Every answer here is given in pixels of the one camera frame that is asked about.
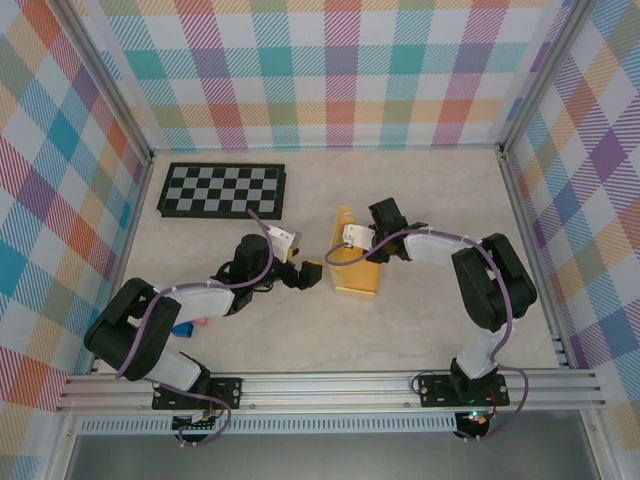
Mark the yellow paper box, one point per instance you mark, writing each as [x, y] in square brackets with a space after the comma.
[355, 275]

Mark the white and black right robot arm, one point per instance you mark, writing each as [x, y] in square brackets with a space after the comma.
[480, 290]

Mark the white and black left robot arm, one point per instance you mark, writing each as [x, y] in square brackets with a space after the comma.
[105, 340]

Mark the black grey chessboard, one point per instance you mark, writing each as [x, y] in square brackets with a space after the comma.
[220, 192]

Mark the pink toy microphone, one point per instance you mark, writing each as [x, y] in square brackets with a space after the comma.
[201, 320]

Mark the small blue block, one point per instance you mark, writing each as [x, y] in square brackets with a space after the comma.
[182, 331]

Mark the small green circuit board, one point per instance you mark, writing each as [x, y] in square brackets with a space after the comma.
[475, 419]
[195, 421]

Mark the grey metal panel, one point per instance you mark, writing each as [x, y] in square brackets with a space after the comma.
[325, 460]

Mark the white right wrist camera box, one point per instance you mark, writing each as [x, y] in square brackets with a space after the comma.
[359, 235]

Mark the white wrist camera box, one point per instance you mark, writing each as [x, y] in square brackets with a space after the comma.
[286, 242]
[359, 235]

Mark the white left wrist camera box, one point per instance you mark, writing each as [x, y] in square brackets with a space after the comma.
[286, 242]

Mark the wide aluminium base rail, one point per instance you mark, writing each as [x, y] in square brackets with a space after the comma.
[325, 390]

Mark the aluminium side rail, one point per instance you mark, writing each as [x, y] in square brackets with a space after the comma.
[136, 220]
[526, 225]

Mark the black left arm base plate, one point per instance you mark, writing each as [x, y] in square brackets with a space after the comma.
[225, 392]

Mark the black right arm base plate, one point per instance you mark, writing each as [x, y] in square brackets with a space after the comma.
[435, 392]

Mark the aluminium frame post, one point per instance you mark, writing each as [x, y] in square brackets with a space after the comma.
[542, 75]
[116, 85]

